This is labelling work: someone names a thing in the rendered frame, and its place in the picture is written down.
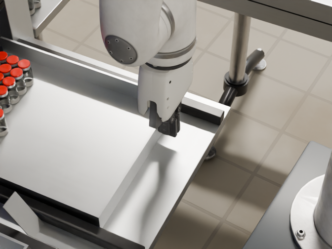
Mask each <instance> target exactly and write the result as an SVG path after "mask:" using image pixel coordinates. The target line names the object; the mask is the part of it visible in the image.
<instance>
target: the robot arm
mask: <svg viewBox="0 0 332 249"><path fill-rule="evenodd" d="M196 14H197V0H99V19H100V30H101V36H102V39H103V43H104V45H105V48H106V49H107V51H108V53H109V54H110V56H111V57H112V58H113V59H114V60H116V61H117V62H118V63H120V64H122V65H125V66H128V67H136V66H139V73H138V87H137V102H138V112H139V114H141V115H145V113H146V112H147V110H148V109H149V108H150V115H149V127H152V128H155V129H158V132H160V133H162V134H165V135H169V136H172V137H176V136H177V133H179V131H180V114H178V113H179V112H180V110H181V102H182V99H183V97H184V96H185V94H186V92H187V91H188V89H189V87H190V85H191V83H192V79H193V58H192V56H193V54H194V53H195V50H196V43H197V37H196ZM290 230H291V234H292V237H293V239H294V242H295V244H296V245H297V247H298V248H299V249H332V151H331V155H330V158H329V162H328V166H327V169H326V173H325V174H324V175H321V176H319V177H316V178H314V179H313V180H311V181H309V182H308V183H307V184H305V185H304V186H303V187H302V188H301V189H300V190H299V192H298V193H297V195H296V196H295V199H294V201H293V203H292V206H291V210H290Z"/></svg>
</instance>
